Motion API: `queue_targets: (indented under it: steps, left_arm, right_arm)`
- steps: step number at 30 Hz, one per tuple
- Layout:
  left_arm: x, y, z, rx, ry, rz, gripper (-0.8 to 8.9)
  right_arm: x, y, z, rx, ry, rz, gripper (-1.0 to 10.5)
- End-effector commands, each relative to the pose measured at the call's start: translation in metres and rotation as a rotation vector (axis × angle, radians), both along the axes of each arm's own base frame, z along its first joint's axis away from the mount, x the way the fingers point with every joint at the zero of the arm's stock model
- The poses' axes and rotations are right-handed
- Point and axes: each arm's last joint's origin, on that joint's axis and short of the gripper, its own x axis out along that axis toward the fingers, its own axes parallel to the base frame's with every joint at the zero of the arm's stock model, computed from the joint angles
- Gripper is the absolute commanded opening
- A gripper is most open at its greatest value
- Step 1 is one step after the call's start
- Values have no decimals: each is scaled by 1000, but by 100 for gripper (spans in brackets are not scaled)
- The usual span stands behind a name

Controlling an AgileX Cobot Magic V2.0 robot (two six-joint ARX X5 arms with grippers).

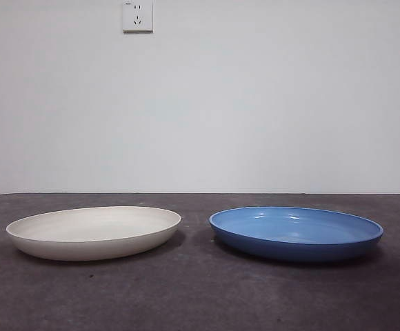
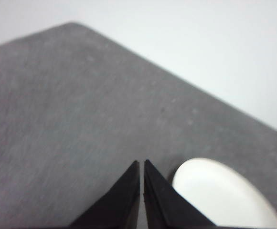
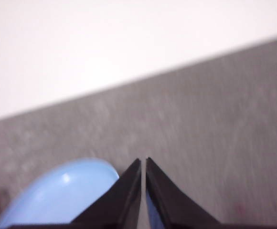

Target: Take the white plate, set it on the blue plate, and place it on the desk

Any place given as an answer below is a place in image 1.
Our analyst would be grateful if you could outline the blue round plate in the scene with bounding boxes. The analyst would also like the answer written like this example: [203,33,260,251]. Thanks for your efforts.
[208,205,384,261]

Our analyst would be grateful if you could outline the white round plate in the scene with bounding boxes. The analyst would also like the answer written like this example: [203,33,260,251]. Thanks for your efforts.
[6,205,183,262]

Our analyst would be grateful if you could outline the white wall socket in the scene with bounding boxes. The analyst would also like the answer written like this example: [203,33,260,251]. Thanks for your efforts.
[122,0,154,34]

